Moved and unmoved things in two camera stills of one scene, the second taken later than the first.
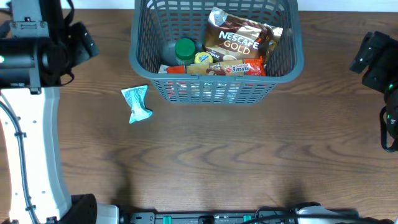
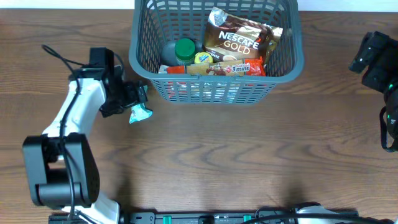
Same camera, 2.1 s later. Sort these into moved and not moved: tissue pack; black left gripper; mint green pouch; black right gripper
Moved: black left gripper
Not moved: mint green pouch; tissue pack; black right gripper
